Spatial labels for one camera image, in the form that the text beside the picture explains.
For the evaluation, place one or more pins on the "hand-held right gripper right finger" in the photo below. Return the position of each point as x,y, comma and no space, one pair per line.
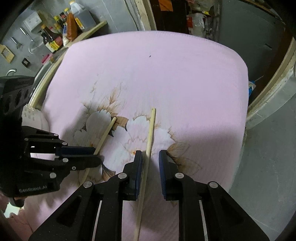
163,172

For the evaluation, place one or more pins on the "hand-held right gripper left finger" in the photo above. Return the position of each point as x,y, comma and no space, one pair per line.
138,172

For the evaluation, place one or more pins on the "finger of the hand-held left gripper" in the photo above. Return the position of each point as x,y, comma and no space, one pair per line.
83,162
76,150

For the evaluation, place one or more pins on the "white perforated utensil holder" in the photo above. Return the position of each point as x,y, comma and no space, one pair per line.
34,118

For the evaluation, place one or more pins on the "wooden chopstick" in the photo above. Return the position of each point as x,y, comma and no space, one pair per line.
106,134
150,134

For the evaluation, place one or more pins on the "metal faucet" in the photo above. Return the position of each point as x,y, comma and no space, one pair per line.
11,71

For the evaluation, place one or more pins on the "pink lighter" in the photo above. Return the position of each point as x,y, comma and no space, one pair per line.
46,58

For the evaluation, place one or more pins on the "pink floral cloth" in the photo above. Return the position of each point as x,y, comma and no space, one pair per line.
161,81

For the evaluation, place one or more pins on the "hanging metal spatula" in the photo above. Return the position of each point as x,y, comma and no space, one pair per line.
17,44

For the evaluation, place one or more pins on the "glass pot lid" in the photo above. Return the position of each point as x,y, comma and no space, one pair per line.
35,45

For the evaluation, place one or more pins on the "dark soy sauce bottle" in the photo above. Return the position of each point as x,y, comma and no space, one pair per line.
52,41

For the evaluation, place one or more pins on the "white tube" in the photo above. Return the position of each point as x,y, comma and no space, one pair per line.
65,37

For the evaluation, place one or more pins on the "blue white packet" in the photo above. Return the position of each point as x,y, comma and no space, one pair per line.
252,89

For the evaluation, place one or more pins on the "yellow label sauce bottle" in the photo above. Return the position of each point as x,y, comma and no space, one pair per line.
57,26

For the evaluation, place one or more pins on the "white plastic jug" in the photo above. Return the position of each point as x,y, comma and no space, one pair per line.
83,16

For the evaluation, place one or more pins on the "small yellow capped bottle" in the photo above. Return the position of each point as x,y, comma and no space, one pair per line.
66,11

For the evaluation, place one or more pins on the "white sack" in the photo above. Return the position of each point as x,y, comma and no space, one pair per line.
196,24

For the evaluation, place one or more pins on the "grey cabinet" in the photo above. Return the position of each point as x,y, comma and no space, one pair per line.
249,34

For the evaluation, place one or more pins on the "black wall socket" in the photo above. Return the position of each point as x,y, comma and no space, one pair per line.
26,62

